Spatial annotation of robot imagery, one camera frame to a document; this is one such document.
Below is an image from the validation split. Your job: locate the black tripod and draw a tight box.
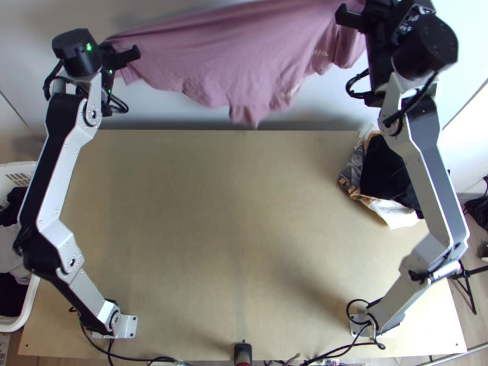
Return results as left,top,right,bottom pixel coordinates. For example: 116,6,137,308
455,260,488,315

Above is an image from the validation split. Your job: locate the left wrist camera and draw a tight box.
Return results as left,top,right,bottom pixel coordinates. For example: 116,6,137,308
121,45,142,63

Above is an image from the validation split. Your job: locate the pink t-shirt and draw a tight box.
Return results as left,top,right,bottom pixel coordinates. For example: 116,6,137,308
103,0,368,129

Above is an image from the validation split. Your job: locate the white laundry basket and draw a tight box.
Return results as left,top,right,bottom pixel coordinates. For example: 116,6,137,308
0,160,41,332

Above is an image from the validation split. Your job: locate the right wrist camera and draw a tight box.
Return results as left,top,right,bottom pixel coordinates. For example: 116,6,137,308
334,2,365,29

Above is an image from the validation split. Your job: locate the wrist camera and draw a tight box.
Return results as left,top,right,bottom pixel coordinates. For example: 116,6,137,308
121,45,142,63
334,2,365,29

